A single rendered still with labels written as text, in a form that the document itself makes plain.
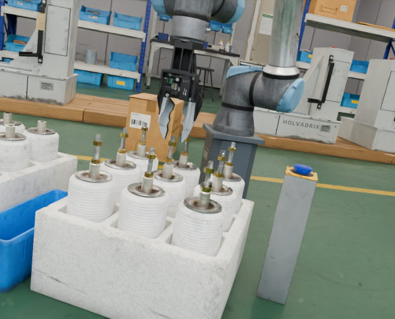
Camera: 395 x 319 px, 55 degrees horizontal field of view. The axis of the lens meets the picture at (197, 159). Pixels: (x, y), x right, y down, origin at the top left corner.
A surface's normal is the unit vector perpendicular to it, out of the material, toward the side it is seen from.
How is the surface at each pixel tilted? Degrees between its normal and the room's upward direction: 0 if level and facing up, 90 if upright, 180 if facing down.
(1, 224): 88
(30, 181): 90
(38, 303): 0
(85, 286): 90
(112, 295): 90
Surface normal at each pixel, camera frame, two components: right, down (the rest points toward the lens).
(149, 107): -0.11, 0.23
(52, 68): 0.17, 0.27
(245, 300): 0.17, -0.95
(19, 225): 0.96, 0.19
